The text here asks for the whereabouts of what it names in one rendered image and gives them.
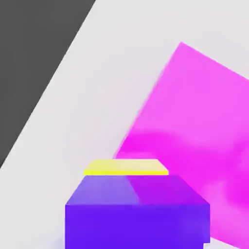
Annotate small purple cube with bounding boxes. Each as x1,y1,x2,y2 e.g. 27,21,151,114
65,175,211,249

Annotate small yellow cube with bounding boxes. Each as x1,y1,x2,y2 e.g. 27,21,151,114
83,159,170,176

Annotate large magenta box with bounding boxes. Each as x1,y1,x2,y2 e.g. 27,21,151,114
112,41,249,249

